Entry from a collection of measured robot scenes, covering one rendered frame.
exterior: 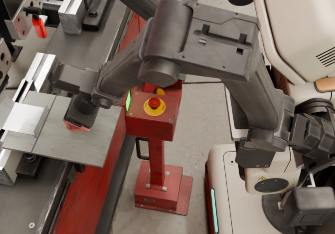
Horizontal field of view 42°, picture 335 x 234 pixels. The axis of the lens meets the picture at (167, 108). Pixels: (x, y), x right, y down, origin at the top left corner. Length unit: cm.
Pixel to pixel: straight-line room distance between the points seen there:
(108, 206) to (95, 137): 98
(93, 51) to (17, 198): 54
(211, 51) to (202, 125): 181
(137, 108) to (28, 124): 40
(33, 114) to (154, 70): 72
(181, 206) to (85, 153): 106
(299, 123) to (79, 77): 45
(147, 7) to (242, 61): 68
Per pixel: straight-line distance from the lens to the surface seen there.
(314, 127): 89
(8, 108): 122
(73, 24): 150
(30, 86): 126
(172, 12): 53
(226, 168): 189
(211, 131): 230
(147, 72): 53
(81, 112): 103
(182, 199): 211
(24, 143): 116
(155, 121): 141
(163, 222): 208
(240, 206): 183
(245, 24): 53
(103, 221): 205
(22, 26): 111
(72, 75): 93
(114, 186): 211
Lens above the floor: 196
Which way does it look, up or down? 56 degrees down
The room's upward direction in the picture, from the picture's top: straight up
